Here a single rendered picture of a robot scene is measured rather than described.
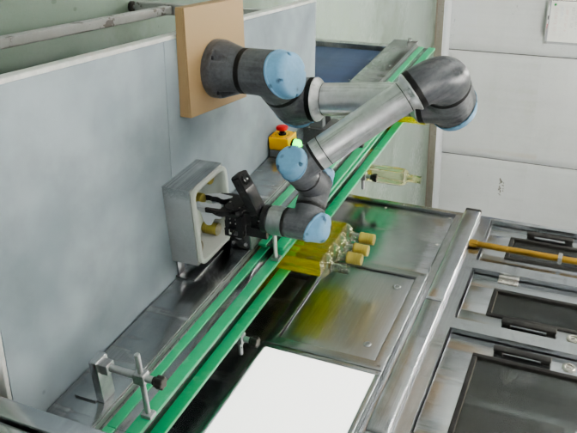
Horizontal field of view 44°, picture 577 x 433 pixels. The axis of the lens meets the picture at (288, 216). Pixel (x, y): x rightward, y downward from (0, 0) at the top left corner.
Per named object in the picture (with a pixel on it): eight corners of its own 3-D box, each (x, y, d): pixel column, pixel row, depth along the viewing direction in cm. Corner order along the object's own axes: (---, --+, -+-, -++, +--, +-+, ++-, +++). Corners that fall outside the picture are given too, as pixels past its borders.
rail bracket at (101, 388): (76, 402, 154) (164, 430, 146) (60, 341, 146) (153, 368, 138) (90, 387, 158) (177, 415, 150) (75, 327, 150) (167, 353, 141)
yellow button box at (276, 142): (268, 156, 233) (288, 159, 230) (266, 135, 230) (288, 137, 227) (276, 148, 239) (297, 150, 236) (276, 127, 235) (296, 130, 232)
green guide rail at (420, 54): (256, 223, 201) (282, 228, 198) (256, 221, 200) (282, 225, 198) (418, 48, 338) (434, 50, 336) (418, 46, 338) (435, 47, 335)
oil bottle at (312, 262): (261, 265, 211) (329, 279, 203) (260, 249, 208) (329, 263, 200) (270, 255, 215) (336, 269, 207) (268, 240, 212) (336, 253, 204)
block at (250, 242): (228, 247, 203) (251, 252, 201) (226, 218, 199) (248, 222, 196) (234, 240, 206) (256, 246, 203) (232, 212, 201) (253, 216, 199)
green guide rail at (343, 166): (258, 246, 205) (283, 251, 202) (258, 243, 204) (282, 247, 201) (417, 64, 342) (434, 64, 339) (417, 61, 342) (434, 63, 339)
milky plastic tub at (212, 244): (173, 261, 188) (202, 268, 185) (162, 186, 177) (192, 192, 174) (206, 229, 202) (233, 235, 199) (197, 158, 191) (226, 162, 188)
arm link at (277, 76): (246, 38, 177) (294, 40, 171) (268, 65, 189) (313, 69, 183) (231, 80, 174) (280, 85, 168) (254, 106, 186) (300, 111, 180)
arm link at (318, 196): (325, 157, 171) (314, 199, 168) (340, 175, 181) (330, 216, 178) (296, 154, 174) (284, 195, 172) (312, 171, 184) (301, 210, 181)
